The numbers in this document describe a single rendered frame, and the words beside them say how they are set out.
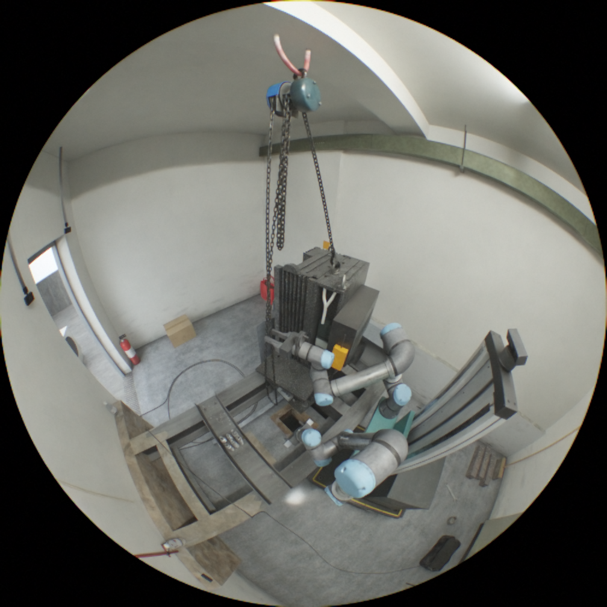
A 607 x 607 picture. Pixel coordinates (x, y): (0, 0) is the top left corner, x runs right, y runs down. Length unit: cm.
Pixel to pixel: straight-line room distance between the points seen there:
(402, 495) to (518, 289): 176
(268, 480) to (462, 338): 204
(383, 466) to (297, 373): 103
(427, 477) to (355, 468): 103
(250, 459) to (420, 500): 113
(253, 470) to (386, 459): 102
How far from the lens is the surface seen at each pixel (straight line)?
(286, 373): 142
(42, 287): 772
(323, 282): 98
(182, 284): 310
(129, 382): 318
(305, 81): 76
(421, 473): 150
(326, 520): 214
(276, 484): 141
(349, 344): 99
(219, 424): 155
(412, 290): 205
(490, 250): 189
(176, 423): 169
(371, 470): 54
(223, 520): 150
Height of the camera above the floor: 208
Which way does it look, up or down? 35 degrees down
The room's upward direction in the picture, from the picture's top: 5 degrees clockwise
